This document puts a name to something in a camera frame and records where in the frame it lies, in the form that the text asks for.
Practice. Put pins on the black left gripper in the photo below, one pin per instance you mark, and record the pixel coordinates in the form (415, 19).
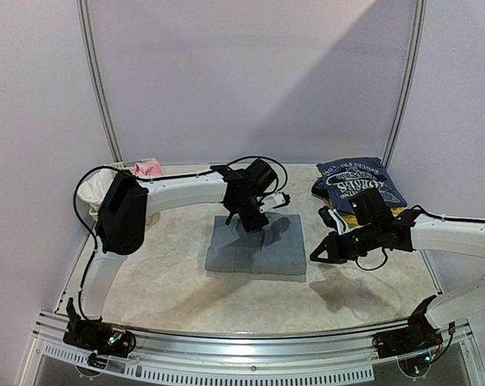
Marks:
(252, 224)

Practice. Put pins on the pink garment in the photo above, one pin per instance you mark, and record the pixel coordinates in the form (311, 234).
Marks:
(148, 168)

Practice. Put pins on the aluminium front rail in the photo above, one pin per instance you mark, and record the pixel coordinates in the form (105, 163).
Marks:
(343, 357)

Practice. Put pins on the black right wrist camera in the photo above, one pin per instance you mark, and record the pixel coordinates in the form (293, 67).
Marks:
(368, 207)

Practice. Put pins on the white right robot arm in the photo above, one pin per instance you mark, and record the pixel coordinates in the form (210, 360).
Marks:
(454, 248)

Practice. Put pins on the left aluminium frame post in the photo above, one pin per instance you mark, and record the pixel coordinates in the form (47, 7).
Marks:
(85, 19)

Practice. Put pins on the white garment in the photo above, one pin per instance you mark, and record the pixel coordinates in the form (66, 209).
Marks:
(94, 188)

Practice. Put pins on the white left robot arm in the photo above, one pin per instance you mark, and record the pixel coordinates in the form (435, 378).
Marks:
(130, 201)

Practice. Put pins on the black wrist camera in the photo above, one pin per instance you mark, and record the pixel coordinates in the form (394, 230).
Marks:
(368, 207)
(266, 186)

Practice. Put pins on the aluminium frame post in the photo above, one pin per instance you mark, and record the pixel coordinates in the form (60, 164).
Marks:
(411, 57)
(85, 19)

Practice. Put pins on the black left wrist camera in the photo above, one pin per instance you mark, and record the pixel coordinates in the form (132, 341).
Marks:
(266, 186)

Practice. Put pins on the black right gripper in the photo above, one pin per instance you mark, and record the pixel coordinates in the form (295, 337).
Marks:
(339, 246)

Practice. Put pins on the right aluminium frame post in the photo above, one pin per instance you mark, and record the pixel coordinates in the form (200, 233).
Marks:
(411, 57)

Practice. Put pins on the beige perforated laundry basket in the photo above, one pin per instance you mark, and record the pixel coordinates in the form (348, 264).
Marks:
(93, 212)

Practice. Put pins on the yellow folded t-shirt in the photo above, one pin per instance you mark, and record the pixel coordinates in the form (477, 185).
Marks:
(352, 222)

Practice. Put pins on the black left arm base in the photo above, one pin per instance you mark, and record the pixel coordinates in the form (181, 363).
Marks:
(99, 337)

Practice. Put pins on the grey garment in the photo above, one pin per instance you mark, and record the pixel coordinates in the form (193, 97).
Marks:
(275, 250)

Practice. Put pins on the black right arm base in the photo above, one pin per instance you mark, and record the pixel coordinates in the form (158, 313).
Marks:
(419, 334)

